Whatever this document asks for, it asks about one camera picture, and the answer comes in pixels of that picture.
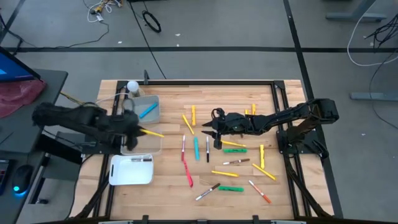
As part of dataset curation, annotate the black cable bundle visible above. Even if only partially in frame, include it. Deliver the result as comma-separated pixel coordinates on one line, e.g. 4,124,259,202
364,14,398,50

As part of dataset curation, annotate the red cloth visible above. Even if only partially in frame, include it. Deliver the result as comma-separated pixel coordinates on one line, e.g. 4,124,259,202
0,80,48,119

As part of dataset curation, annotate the yellow cable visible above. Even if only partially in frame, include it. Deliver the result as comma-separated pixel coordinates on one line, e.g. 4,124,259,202
60,91,86,106

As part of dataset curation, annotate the white plastic bin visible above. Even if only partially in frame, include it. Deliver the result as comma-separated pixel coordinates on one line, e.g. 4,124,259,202
108,154,155,187

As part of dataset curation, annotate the white cable bundle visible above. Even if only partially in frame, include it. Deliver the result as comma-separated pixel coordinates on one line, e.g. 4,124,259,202
82,0,113,23

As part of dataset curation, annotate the grey desk foot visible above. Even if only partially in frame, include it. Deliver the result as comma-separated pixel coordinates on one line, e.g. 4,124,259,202
350,91,398,102
325,0,387,23

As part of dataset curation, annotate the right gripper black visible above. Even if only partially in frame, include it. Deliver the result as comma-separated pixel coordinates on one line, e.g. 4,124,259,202
201,108,250,151

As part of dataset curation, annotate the orange dry erase marker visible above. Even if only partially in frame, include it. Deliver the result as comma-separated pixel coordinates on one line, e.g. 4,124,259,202
248,179,272,204

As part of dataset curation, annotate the thin black floor cable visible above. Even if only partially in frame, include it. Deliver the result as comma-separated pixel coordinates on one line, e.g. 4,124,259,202
128,0,167,80

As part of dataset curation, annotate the black coiled cable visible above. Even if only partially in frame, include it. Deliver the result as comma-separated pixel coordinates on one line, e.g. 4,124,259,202
142,10,162,34

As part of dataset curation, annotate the black computer mouse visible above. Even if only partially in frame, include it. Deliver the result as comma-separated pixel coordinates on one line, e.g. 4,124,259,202
11,164,34,195

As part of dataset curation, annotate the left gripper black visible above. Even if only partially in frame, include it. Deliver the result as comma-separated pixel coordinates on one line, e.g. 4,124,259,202
121,110,148,151

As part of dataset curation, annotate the round lamp base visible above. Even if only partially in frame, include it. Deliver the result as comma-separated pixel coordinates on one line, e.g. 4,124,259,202
129,87,146,99

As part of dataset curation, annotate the white lamp cord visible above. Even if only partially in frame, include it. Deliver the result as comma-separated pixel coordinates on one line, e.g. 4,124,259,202
94,92,130,106

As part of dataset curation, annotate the black aluminium table frame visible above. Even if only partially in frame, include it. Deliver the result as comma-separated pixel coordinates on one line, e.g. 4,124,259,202
70,70,333,224

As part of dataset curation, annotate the clear plastic bin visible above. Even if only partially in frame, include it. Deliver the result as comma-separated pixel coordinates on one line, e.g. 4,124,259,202
120,123,164,156

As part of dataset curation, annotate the black monitor blue screen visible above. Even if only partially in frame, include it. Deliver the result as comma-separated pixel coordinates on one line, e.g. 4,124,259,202
0,46,42,83

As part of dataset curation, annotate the black desk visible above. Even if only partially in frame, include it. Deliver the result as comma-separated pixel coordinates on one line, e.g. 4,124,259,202
0,68,69,224

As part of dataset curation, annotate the white floor cable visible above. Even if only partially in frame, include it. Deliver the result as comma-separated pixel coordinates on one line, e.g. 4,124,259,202
346,0,398,67

